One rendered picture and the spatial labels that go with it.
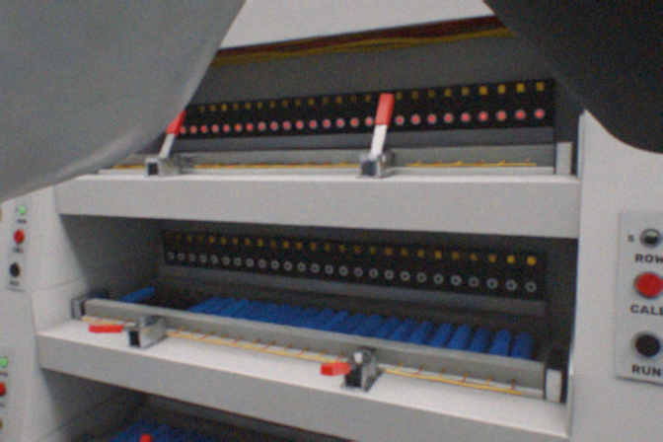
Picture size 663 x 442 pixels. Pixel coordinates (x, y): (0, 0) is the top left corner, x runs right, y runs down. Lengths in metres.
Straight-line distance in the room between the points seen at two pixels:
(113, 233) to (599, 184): 0.63
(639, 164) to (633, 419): 0.19
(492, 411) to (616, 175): 0.21
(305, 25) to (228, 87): 0.31
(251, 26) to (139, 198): 0.23
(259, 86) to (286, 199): 0.33
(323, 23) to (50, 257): 0.45
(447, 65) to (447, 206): 0.29
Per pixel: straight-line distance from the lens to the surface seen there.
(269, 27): 0.60
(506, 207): 0.46
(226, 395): 0.57
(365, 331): 0.58
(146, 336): 0.64
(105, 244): 0.81
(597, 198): 0.45
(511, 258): 0.61
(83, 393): 0.83
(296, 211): 0.52
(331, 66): 0.77
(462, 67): 0.71
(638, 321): 0.45
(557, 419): 0.48
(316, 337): 0.56
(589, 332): 0.45
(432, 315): 0.62
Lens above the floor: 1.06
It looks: 4 degrees up
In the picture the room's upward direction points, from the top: 4 degrees clockwise
